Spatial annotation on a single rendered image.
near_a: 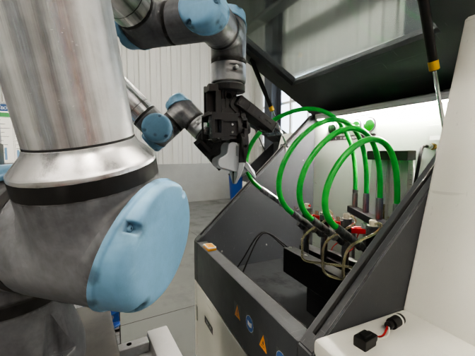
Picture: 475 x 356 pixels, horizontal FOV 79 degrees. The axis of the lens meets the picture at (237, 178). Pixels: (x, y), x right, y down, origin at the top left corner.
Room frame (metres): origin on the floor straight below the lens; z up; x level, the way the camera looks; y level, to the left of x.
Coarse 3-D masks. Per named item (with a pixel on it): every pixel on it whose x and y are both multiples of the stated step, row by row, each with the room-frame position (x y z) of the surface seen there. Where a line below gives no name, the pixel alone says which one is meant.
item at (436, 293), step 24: (456, 72) 0.58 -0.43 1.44; (456, 96) 0.56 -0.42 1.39; (456, 120) 0.55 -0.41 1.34; (456, 144) 0.54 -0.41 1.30; (456, 168) 0.53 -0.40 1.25; (432, 192) 0.55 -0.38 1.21; (456, 192) 0.51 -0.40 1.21; (432, 216) 0.54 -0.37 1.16; (456, 216) 0.50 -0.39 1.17; (432, 240) 0.52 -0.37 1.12; (456, 240) 0.49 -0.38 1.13; (432, 264) 0.51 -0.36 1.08; (456, 264) 0.48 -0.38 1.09; (408, 288) 0.54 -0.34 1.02; (432, 288) 0.50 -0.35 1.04; (456, 288) 0.47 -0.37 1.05; (432, 312) 0.49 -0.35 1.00; (456, 312) 0.46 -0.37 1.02; (456, 336) 0.45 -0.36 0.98
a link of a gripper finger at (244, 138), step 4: (244, 128) 0.61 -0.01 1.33; (244, 132) 0.60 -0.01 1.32; (240, 136) 0.60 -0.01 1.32; (244, 136) 0.60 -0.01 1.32; (248, 136) 0.60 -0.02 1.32; (240, 140) 0.60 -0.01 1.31; (244, 140) 0.60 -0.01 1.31; (248, 140) 0.60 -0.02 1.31; (240, 144) 0.60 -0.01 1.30; (244, 144) 0.60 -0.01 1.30; (248, 144) 0.60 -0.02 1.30; (240, 148) 0.61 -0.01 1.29; (244, 148) 0.60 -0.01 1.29; (240, 152) 0.61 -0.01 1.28; (244, 152) 0.60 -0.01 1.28; (240, 156) 0.61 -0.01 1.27; (244, 156) 0.61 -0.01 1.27; (240, 160) 0.61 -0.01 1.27; (244, 160) 0.61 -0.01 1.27
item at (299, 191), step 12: (336, 132) 0.70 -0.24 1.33; (360, 132) 0.74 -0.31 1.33; (324, 144) 0.68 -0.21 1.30; (372, 144) 0.76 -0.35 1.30; (312, 156) 0.67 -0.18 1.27; (300, 180) 0.66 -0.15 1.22; (300, 192) 0.66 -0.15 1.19; (300, 204) 0.66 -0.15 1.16; (312, 216) 0.68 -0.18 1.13; (324, 228) 0.68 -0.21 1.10
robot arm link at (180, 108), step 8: (176, 96) 0.91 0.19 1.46; (184, 96) 0.92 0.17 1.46; (168, 104) 0.91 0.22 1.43; (176, 104) 0.90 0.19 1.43; (184, 104) 0.90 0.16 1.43; (192, 104) 0.92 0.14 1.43; (168, 112) 0.90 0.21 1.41; (176, 112) 0.89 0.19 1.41; (184, 112) 0.89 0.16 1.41; (192, 112) 0.89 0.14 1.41; (200, 112) 0.91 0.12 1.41; (176, 120) 0.89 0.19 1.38; (184, 120) 0.90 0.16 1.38; (192, 120) 0.89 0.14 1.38; (184, 128) 0.92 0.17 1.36
